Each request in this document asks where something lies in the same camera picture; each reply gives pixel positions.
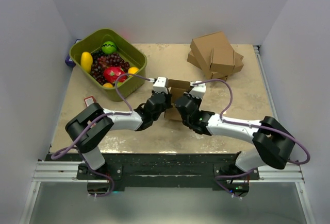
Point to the blue box behind basket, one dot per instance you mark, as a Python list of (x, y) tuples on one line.
[(69, 62)]

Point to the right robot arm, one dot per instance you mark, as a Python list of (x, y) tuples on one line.
[(272, 142)]

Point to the dark purple grape bunch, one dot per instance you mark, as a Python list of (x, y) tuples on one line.
[(101, 61)]

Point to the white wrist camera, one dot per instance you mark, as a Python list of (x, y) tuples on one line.
[(198, 89), (160, 85)]

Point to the red snack packet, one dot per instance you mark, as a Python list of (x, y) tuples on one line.
[(89, 100)]

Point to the green plastic basket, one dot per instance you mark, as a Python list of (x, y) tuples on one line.
[(127, 51)]

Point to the orange fruit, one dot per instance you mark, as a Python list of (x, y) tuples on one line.
[(132, 70)]

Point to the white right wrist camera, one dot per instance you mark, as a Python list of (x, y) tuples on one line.
[(198, 89)]

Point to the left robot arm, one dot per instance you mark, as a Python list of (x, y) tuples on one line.
[(91, 125)]

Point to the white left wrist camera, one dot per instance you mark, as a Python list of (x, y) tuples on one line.
[(160, 85)]

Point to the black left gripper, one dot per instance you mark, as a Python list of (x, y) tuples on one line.
[(168, 97)]

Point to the red dragon fruit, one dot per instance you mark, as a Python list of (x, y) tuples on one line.
[(111, 74)]

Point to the small yellow fruit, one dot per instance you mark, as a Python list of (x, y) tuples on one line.
[(108, 85)]

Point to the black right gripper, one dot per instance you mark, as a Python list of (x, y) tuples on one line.
[(198, 100)]

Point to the green apple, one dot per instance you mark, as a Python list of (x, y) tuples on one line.
[(109, 47)]

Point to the yellow mango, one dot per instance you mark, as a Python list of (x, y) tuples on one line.
[(86, 61)]

